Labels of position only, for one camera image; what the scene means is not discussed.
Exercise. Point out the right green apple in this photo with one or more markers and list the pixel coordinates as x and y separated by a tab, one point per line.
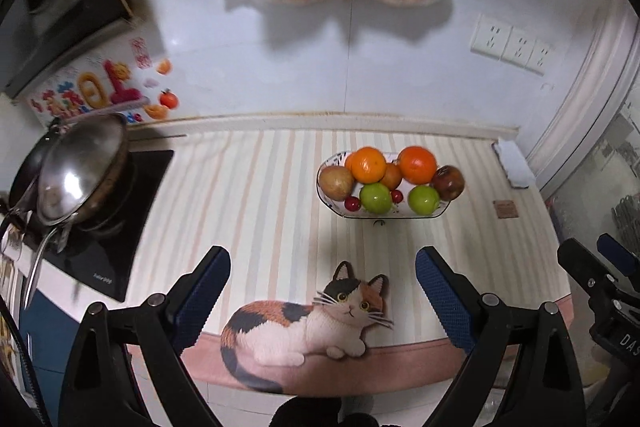
423	200

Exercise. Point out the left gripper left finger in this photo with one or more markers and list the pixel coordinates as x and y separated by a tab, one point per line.
99	387

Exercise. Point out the red-green apple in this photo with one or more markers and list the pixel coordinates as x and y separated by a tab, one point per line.
336	182

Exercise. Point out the colourful fruit wall sticker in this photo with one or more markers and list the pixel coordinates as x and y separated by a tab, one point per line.
130	75

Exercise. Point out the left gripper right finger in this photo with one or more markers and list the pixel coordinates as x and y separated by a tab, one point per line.
544	388

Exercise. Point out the frosted glass sliding door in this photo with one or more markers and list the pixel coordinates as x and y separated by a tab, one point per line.
602	194

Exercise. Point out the small orange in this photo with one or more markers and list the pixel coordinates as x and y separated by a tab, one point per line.
367	165

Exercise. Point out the large orange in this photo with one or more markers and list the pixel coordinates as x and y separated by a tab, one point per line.
417	164

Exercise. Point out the small red cherry tomato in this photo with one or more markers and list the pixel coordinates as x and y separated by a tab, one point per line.
352	203

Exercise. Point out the dark brown round fruit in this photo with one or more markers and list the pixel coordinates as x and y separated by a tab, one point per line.
392	177

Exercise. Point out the green apple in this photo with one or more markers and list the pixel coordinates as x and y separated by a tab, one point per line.
423	200
375	198

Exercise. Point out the left green apple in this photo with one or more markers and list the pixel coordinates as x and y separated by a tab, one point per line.
375	198

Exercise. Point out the striped cat table mat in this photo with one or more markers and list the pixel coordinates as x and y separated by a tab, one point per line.
254	193

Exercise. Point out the dark red-brown apple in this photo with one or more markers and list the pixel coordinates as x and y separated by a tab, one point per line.
449	183

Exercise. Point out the steel pan with lid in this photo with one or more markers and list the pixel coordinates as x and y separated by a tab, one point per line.
78	173

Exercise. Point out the floral ceramic fruit plate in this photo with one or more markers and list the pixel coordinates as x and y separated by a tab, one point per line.
398	211

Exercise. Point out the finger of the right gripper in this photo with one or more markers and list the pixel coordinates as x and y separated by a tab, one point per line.
624	261
595	274

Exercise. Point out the white wall power sockets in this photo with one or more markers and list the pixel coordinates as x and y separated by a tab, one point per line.
506	43

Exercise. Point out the white folded cloth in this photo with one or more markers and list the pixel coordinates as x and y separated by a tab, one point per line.
514	164

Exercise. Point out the black induction cooktop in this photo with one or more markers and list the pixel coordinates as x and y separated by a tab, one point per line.
99	252

